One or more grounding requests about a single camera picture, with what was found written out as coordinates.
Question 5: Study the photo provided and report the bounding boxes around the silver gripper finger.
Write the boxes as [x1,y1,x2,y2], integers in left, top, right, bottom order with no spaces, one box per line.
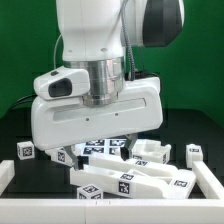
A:
[120,133,138,161]
[64,146,82,170]

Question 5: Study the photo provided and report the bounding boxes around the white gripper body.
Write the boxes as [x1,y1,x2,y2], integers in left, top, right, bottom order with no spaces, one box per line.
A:
[31,77,163,150]

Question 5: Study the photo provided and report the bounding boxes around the white chair seat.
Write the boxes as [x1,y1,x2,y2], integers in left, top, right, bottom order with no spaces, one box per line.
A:
[132,139,171,164]

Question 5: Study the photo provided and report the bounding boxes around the white chair side frame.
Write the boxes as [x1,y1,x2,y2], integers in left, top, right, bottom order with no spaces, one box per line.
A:
[70,153,196,199]

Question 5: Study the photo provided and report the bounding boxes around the white cube front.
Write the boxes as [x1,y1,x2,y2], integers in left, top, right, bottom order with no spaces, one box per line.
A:
[77,184,103,199]

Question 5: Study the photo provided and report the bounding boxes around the white cube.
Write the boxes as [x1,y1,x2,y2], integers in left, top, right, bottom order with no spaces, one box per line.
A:
[77,184,103,199]
[17,141,35,160]
[186,144,203,168]

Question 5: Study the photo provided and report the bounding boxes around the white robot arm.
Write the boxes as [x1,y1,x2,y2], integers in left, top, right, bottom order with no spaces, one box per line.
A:
[31,0,184,150]

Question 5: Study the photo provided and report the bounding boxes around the white marker sheet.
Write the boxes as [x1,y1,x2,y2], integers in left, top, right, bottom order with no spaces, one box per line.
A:
[72,138,126,155]

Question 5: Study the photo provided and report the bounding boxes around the white front barrier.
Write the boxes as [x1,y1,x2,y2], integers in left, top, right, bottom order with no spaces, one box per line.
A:
[0,199,224,224]

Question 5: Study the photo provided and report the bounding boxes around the white barrier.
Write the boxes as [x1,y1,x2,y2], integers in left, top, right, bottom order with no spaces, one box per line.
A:
[0,199,224,224]
[0,160,15,196]
[192,161,224,200]

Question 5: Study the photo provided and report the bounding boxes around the white left barrier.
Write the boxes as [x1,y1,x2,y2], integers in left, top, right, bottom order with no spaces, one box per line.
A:
[0,160,15,196]

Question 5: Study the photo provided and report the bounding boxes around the white right barrier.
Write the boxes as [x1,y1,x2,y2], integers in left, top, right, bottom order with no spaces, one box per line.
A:
[192,161,224,200]

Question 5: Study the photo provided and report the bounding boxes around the black base cables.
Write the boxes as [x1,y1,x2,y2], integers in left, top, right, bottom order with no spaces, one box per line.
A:
[7,93,38,113]

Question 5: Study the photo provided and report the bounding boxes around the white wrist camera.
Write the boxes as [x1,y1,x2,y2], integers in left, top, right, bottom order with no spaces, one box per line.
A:
[34,66,90,101]

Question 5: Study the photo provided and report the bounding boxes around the grey camera cable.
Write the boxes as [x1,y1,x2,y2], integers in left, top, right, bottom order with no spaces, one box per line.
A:
[53,33,64,68]

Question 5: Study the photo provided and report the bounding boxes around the grey arm hose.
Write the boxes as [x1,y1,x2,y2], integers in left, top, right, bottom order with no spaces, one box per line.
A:
[120,0,137,82]

